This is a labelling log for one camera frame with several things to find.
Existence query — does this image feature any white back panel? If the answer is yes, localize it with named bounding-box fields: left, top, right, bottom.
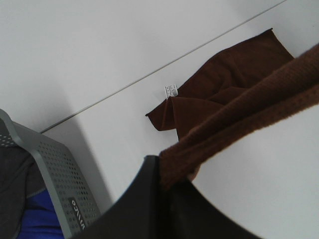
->
left=0, top=0, right=279, bottom=131

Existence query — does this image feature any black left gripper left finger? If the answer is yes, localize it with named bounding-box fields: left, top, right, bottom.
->
left=79, top=155, right=174, bottom=239

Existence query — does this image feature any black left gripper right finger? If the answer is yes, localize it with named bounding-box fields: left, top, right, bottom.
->
left=171, top=181, right=258, bottom=239

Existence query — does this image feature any blue cloth in basket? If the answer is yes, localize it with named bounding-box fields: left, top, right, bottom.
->
left=18, top=190, right=64, bottom=239

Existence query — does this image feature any dark grey cloth in basket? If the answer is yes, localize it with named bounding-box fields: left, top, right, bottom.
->
left=0, top=119, right=47, bottom=239

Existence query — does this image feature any white towel care label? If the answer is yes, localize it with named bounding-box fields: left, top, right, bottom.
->
left=164, top=84, right=178, bottom=99

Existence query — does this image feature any grey perforated plastic basket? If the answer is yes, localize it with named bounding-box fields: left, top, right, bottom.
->
left=0, top=111, right=100, bottom=239

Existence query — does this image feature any brown towel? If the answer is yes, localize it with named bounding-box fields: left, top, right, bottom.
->
left=147, top=29, right=319, bottom=190

